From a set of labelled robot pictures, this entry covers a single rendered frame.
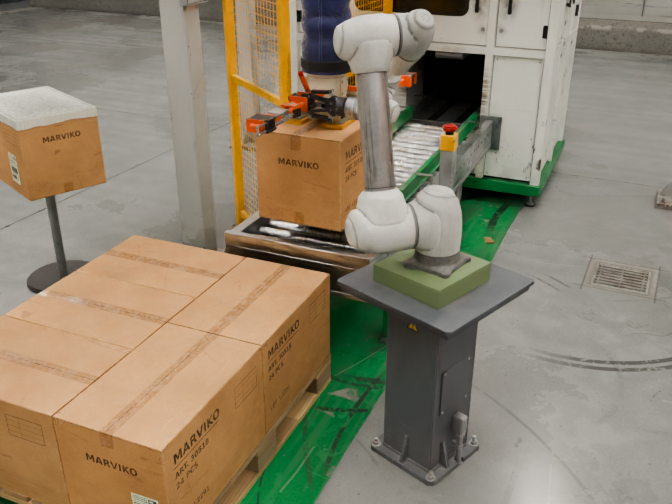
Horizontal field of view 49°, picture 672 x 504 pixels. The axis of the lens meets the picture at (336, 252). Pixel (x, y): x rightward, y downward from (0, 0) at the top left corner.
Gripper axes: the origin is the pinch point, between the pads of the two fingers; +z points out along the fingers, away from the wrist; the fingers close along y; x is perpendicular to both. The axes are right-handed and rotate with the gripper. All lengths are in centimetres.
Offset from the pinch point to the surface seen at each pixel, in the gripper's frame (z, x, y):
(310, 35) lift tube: 3.3, 16.6, -23.8
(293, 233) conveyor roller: 11, 12, 66
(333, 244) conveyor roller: -10, 11, 67
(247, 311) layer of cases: -4, -59, 66
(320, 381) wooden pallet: -21, -29, 114
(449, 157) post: -52, 45, 30
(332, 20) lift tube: -6.1, 17.9, -30.2
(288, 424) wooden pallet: -18, -55, 118
